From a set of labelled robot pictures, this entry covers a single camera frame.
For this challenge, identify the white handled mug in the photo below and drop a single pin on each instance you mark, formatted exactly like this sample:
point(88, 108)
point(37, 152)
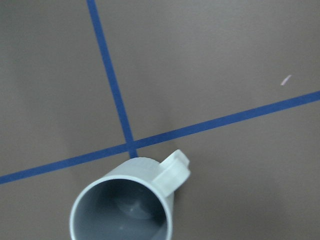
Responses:
point(134, 201)

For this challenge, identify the brown paper table cover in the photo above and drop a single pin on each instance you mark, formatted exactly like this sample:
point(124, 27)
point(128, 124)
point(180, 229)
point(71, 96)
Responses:
point(235, 84)

